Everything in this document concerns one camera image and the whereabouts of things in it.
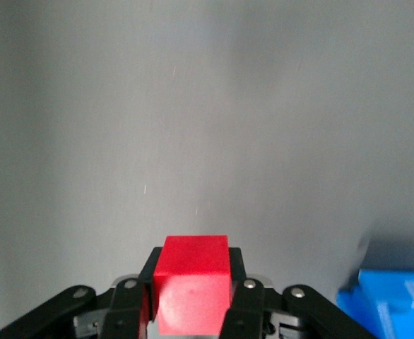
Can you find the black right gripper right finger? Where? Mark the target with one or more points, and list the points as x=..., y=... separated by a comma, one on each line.
x=249, y=310

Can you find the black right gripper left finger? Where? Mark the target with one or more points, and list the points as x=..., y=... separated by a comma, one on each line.
x=125, y=307

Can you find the blue plastic storage bin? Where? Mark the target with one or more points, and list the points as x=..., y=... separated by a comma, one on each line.
x=394, y=303

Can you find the red cube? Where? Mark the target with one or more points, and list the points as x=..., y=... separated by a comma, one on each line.
x=193, y=282

